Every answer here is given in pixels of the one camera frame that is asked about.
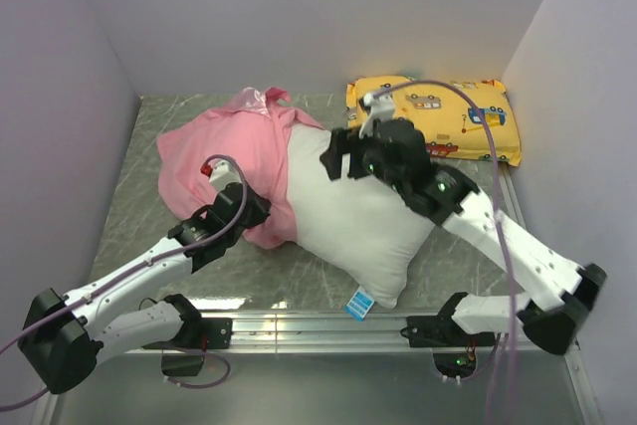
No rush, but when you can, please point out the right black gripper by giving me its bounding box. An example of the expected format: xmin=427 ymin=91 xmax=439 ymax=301
xmin=318 ymin=125 xmax=407 ymax=195

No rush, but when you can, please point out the pink pillowcase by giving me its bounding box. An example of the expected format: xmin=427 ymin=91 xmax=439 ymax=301
xmin=156 ymin=88 xmax=322 ymax=249

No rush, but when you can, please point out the white pillow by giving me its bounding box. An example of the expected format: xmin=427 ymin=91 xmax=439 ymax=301
xmin=287 ymin=123 xmax=434 ymax=309

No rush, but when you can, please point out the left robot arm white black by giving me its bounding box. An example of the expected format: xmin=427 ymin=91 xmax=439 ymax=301
xmin=18 ymin=183 xmax=271 ymax=395

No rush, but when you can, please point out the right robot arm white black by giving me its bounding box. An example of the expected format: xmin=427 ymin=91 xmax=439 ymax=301
xmin=319 ymin=118 xmax=607 ymax=355

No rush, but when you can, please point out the yellow cartoon car pillow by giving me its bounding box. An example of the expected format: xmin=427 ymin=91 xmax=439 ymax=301
xmin=345 ymin=75 xmax=524 ymax=168

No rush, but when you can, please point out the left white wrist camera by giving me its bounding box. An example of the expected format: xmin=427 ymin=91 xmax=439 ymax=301
xmin=200 ymin=159 xmax=242 ymax=192

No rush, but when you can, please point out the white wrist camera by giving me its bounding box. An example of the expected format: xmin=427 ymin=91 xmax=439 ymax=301
xmin=200 ymin=159 xmax=242 ymax=192
xmin=358 ymin=92 xmax=395 ymax=138

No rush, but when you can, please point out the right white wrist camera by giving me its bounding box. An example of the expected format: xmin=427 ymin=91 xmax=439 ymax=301
xmin=358 ymin=92 xmax=395 ymax=138

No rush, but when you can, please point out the aluminium rail frame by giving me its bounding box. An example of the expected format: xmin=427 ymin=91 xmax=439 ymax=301
xmin=29 ymin=163 xmax=606 ymax=425

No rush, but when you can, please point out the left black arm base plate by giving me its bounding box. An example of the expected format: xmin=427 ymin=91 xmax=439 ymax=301
xmin=143 ymin=318 xmax=233 ymax=378

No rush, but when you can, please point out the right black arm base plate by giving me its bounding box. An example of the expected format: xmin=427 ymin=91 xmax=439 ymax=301
xmin=400 ymin=316 xmax=501 ymax=383

